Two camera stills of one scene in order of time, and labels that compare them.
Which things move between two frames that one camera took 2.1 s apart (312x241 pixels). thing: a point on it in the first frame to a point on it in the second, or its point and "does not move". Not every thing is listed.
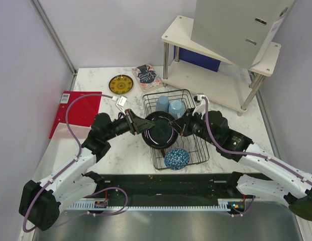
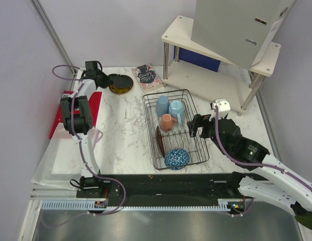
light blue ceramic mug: x=177 y=109 does not move
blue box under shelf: x=198 y=59 does not move
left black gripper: x=136 y=124 to x=107 y=80
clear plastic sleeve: x=63 y=147 does not move
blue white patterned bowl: x=177 y=158 does not move
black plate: x=162 y=136 to x=120 y=81
